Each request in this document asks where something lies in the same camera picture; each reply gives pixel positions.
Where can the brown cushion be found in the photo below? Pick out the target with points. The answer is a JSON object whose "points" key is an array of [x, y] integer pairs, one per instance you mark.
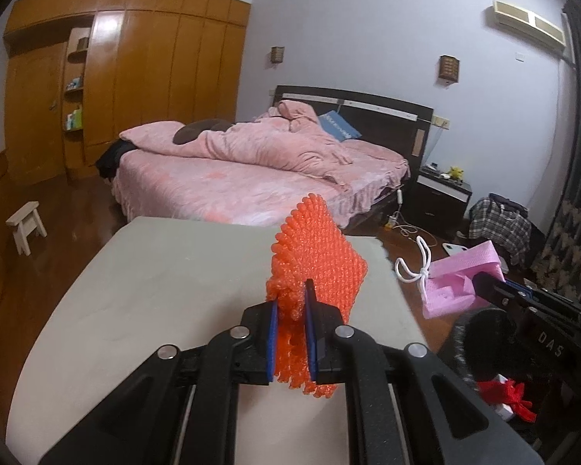
{"points": [[193, 131]]}

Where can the yellow plush toy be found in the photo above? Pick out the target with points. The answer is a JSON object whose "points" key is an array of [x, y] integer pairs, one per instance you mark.
{"points": [[456, 172]]}

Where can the plaid clothes pile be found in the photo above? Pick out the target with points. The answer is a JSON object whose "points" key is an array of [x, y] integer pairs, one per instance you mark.
{"points": [[498, 227]]}

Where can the pink duvet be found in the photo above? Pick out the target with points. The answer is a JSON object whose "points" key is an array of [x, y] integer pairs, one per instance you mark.
{"points": [[251, 145]]}

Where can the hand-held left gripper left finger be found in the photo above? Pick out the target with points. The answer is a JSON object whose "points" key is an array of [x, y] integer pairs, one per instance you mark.
{"points": [[272, 339]]}

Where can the orange foam net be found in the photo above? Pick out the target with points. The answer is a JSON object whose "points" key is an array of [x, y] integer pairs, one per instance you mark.
{"points": [[314, 252]]}

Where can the dark wooden bed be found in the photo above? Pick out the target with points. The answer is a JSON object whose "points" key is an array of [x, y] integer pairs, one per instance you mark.
{"points": [[198, 189]]}

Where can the wooden wardrobe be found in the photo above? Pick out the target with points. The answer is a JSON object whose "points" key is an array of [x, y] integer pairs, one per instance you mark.
{"points": [[150, 82]]}

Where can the wooden wall lamp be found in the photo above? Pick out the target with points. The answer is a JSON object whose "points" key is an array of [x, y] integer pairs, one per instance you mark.
{"points": [[278, 54], [449, 68]]}

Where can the black clothing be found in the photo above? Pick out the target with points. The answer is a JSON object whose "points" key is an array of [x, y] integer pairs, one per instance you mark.
{"points": [[111, 160]]}

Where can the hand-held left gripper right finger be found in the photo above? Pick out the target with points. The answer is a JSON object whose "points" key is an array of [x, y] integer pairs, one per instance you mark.
{"points": [[311, 329]]}

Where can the white wooden stool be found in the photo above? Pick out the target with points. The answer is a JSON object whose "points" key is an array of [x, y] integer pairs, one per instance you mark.
{"points": [[24, 218]]}

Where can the dark nightstand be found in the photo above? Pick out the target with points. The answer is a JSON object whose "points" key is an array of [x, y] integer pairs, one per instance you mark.
{"points": [[438, 203]]}

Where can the red fabric strip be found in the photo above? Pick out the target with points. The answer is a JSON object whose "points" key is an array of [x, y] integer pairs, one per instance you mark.
{"points": [[513, 392]]}

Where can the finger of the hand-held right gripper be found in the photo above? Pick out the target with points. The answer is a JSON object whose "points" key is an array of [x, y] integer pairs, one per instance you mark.
{"points": [[486, 288], [557, 298]]}

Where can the wall socket strip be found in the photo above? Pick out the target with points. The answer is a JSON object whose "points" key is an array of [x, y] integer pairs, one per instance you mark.
{"points": [[441, 121]]}

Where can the wall air conditioner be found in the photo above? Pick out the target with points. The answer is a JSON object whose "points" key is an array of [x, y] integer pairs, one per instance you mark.
{"points": [[527, 24]]}

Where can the blue pillow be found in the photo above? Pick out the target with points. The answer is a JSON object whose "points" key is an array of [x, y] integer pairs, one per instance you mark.
{"points": [[339, 126]]}

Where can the white cardboard box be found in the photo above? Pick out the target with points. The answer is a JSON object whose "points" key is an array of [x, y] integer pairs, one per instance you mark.
{"points": [[506, 409]]}

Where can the small blue shelf items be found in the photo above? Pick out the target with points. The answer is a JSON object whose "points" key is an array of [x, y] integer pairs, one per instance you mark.
{"points": [[74, 83]]}

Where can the black round bin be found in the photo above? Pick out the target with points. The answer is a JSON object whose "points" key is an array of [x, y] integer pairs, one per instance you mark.
{"points": [[491, 324]]}

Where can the white hanging charger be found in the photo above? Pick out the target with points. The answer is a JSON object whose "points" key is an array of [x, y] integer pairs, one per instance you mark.
{"points": [[399, 197]]}

